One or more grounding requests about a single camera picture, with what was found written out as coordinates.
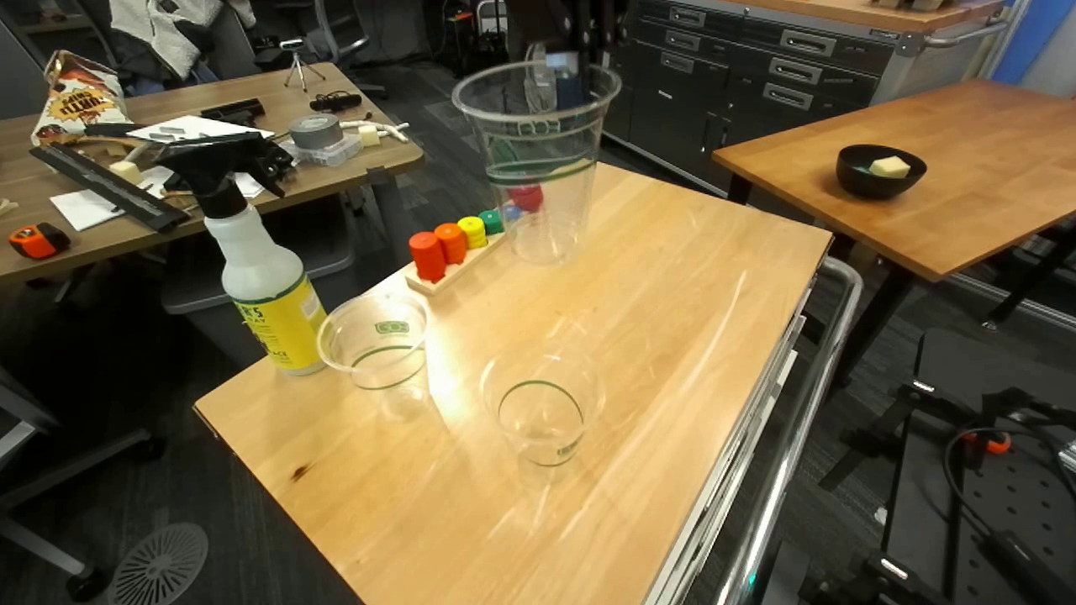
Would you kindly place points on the clear plastic cup back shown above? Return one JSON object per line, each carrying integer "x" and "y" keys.
{"x": 544, "y": 127}

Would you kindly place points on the clear plastic cup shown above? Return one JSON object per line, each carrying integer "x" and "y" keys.
{"x": 544, "y": 400}
{"x": 544, "y": 127}
{"x": 375, "y": 341}

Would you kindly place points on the blue cylinder peg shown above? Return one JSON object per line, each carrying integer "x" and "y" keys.
{"x": 510, "y": 212}

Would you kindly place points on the green cylinder peg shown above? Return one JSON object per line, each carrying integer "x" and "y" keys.
{"x": 492, "y": 224}

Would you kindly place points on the clear plastic cup front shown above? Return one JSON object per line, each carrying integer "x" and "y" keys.
{"x": 544, "y": 400}

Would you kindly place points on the yellow cylinder peg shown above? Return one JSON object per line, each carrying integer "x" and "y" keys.
{"x": 473, "y": 229}

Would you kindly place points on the red radish toy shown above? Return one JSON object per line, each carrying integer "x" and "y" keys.
{"x": 525, "y": 198}

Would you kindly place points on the orange cylinder peg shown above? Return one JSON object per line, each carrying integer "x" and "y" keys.
{"x": 451, "y": 242}

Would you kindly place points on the wooden peg tray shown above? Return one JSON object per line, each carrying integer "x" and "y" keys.
{"x": 451, "y": 272}

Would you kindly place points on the red cylinder peg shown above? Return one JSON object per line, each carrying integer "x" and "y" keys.
{"x": 428, "y": 256}

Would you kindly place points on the clear plastic cup left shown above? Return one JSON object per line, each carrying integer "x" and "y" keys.
{"x": 375, "y": 341}

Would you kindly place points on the yellow label spray bottle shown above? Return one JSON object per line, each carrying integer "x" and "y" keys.
{"x": 265, "y": 282}

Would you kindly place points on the black tool cabinet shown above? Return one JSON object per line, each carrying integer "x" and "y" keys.
{"x": 702, "y": 75}

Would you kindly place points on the black bowl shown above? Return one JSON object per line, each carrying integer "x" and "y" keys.
{"x": 853, "y": 173}

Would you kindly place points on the yellow food piece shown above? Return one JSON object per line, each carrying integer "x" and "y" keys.
{"x": 890, "y": 167}

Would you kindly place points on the white paper sheet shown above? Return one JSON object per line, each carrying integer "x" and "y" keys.
{"x": 86, "y": 209}

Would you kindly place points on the long black bar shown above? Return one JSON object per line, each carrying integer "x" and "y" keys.
{"x": 116, "y": 189}

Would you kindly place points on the wooden side table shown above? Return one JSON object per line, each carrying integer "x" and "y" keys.
{"x": 1000, "y": 171}

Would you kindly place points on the orange black tape measure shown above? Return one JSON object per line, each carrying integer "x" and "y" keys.
{"x": 37, "y": 240}

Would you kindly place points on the chip bag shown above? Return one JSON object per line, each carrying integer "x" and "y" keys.
{"x": 80, "y": 93}

